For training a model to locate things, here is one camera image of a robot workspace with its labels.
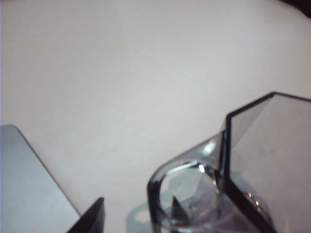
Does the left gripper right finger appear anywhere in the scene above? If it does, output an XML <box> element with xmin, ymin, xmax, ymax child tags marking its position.
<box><xmin>171</xmin><ymin>195</ymin><xmax>190</xmax><ymax>220</ymax></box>

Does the silver Dell laptop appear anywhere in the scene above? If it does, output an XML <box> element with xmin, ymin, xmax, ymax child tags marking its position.
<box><xmin>0</xmin><ymin>124</ymin><xmax>82</xmax><ymax>233</ymax></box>

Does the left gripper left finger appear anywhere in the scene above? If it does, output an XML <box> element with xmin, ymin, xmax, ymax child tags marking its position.
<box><xmin>69</xmin><ymin>197</ymin><xmax>106</xmax><ymax>233</ymax></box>

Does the transparent grey water cup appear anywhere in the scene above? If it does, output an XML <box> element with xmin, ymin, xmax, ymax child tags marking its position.
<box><xmin>147</xmin><ymin>91</ymin><xmax>311</xmax><ymax>233</ymax></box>

